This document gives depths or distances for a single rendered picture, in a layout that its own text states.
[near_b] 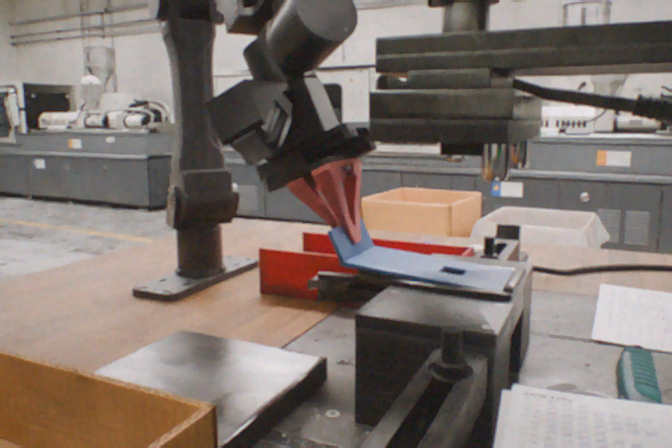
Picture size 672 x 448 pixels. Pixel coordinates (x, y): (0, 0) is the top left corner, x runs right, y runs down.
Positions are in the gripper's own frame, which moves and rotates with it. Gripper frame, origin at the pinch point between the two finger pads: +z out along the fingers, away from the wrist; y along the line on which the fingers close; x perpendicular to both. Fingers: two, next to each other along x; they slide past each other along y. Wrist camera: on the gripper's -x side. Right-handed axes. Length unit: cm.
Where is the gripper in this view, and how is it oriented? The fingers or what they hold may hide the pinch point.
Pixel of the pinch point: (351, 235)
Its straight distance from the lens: 52.1
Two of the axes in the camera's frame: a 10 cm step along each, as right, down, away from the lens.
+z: 3.9, 9.2, -0.2
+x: 4.1, -1.6, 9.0
